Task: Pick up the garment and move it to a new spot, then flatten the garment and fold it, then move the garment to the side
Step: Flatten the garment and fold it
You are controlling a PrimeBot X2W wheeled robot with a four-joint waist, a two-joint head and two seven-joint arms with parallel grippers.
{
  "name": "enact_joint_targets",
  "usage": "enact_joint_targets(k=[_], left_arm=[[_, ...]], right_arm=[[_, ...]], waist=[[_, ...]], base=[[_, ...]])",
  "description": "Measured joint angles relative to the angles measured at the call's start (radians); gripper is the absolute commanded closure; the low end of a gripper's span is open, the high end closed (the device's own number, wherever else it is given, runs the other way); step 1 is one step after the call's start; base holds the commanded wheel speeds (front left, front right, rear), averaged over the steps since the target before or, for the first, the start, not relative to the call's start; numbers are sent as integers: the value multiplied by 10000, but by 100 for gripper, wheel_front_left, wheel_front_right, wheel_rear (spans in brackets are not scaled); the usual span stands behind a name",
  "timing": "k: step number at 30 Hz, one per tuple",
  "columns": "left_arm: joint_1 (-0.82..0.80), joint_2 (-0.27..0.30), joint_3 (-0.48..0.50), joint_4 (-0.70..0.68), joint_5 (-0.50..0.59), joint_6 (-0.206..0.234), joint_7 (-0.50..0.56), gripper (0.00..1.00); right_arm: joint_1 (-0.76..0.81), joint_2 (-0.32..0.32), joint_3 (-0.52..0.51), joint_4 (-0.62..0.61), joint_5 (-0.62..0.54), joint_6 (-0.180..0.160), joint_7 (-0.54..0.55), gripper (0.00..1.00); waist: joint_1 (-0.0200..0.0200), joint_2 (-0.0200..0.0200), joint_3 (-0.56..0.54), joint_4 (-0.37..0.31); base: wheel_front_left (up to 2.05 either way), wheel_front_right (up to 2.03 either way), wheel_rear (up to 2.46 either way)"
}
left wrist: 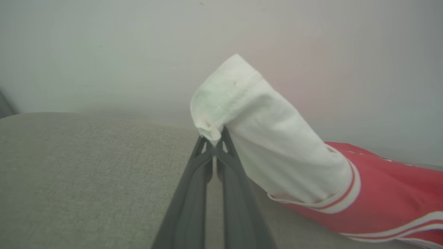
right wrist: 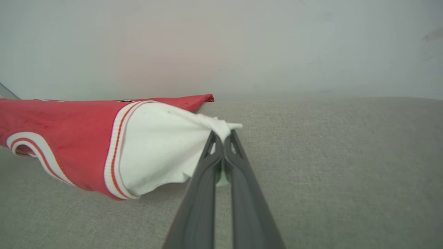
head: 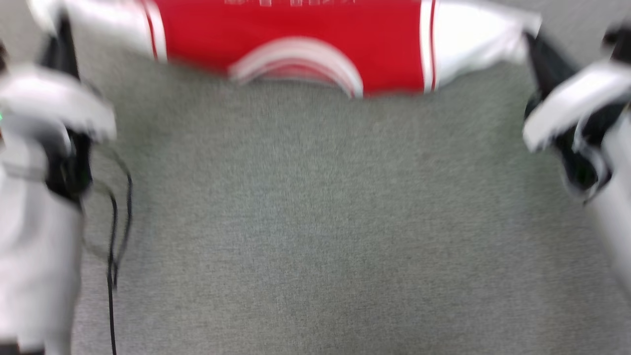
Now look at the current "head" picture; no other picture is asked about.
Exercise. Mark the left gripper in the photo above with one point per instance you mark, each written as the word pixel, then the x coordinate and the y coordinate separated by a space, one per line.
pixel 54 103

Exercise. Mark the red and white jersey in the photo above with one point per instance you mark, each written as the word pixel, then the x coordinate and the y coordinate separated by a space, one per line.
pixel 296 19

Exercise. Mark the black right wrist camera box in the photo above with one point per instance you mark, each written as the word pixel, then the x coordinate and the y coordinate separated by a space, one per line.
pixel 620 42

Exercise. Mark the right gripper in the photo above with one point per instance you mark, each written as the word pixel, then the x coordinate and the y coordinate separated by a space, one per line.
pixel 577 103

